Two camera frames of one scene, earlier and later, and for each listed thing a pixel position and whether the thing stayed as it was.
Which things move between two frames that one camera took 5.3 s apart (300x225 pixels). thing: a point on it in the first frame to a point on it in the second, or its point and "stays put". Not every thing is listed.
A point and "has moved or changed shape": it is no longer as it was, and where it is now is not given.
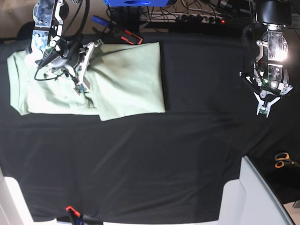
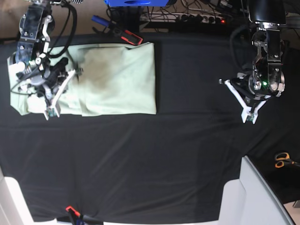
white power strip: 183,17 stays put
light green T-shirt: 124,79 has moved or changed shape
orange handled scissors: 282,158 stays put
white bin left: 14,209 stays put
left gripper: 69,62 to 54,76
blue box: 137,3 stays put
